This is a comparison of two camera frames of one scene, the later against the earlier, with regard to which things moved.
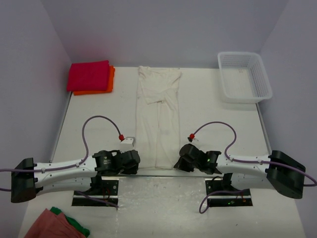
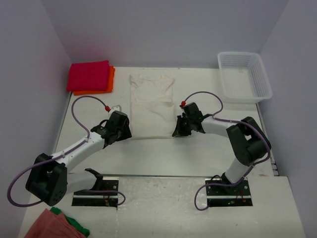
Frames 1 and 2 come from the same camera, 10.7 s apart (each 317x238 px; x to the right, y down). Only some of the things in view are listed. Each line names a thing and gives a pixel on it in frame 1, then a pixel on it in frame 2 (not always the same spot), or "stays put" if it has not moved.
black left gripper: (132, 170) to (126, 134)
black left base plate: (105, 188) stays put
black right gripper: (182, 166) to (179, 131)
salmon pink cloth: (49, 225) stays put
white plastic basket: (244, 78) stays put
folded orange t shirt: (111, 73) stays put
